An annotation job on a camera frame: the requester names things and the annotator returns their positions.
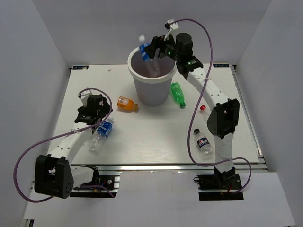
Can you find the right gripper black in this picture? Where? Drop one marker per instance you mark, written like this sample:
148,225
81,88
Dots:
156,43

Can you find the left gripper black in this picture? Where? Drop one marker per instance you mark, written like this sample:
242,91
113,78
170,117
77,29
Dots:
106,109

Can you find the blue label water bottle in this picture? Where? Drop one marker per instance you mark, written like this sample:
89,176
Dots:
100,135
151,64

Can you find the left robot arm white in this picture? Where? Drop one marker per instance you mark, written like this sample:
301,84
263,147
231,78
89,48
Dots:
54,175

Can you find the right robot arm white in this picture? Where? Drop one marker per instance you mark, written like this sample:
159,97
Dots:
224,114

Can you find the white plastic bin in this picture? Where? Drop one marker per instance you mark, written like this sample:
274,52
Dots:
151,91

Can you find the orange juice bottle lying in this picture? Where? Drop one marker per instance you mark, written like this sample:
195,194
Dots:
127,104

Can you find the green plastic bottle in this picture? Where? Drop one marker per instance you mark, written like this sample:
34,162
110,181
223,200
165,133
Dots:
178,95

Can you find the left blue corner label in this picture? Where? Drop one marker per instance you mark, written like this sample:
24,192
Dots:
79,67

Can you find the blue corner label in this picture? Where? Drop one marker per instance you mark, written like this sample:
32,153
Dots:
221,65
79,67

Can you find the right blue corner label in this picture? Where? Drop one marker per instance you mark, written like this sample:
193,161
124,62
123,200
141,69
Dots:
221,65

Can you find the red cap water bottle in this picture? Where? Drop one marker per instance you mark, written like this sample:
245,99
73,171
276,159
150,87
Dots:
205,112

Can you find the pepsi bottle black cap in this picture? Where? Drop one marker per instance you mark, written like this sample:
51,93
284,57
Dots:
205,148

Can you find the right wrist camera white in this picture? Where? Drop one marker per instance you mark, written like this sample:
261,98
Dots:
171,26

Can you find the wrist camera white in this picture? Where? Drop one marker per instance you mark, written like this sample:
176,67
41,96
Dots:
84,95
171,26

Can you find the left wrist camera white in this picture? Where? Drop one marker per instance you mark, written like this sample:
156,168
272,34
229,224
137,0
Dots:
84,95

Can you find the aluminium front rail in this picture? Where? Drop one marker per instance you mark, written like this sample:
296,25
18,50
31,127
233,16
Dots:
239,167

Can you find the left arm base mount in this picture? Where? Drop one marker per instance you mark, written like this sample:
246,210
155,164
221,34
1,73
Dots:
99,184

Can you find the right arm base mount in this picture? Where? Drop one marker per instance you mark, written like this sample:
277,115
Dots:
210,188

